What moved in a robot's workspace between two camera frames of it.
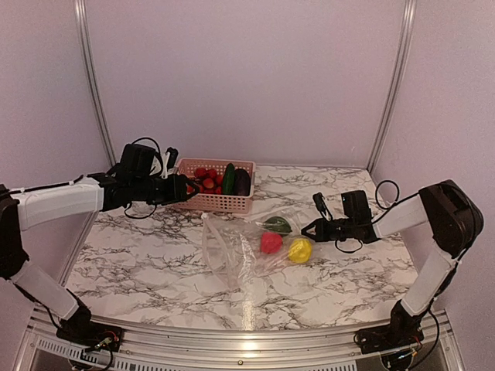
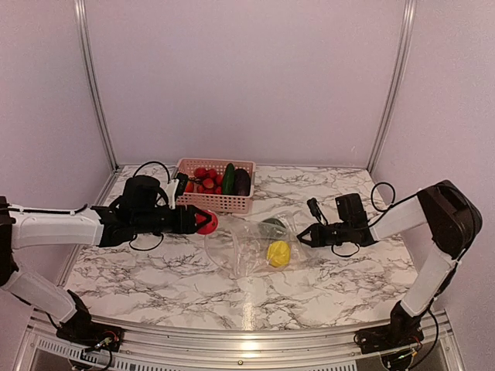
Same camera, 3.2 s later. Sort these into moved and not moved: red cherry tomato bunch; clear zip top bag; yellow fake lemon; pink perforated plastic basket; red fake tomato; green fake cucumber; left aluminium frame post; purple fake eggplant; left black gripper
Moved: red fake tomato; left black gripper; yellow fake lemon; clear zip top bag
Not moved: purple fake eggplant; pink perforated plastic basket; green fake cucumber; red cherry tomato bunch; left aluminium frame post
